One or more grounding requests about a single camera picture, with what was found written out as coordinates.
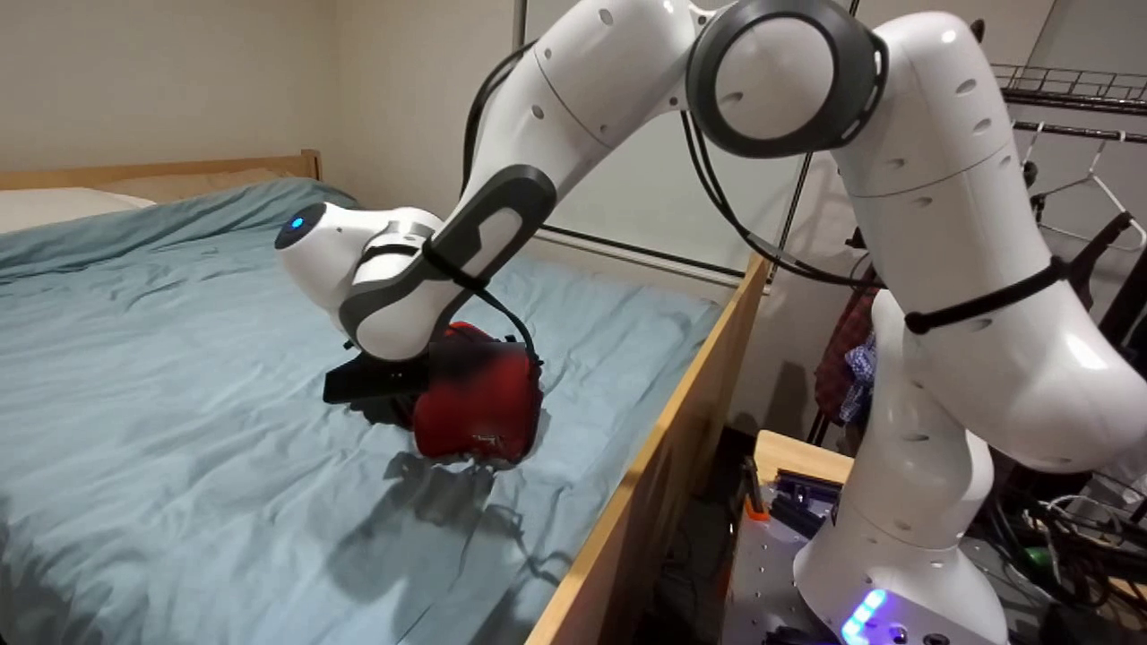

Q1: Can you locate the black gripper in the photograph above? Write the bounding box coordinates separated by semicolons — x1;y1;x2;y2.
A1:
317;320;507;413

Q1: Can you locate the red baseball cap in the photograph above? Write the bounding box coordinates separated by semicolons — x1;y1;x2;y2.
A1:
409;337;548;472

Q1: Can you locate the blue bed sheet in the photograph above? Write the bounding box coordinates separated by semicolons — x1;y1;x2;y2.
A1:
0;177;726;645

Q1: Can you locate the white pillow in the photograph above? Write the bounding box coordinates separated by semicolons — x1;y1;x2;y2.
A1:
0;187;160;241

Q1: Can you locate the dark red hanging garment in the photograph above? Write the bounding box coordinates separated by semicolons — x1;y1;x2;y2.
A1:
808;284;886;418

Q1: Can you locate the blue hanging shirt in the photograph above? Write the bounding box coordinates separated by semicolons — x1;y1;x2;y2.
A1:
843;337;886;402

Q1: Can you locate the metal clothes rack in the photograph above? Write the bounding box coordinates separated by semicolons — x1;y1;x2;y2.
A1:
986;56;1147;352

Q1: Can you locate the wooden bed frame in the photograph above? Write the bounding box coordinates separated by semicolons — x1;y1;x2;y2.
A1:
0;145;776;645

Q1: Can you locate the tangled cables bundle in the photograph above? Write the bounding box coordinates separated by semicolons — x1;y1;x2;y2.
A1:
983;469;1147;605

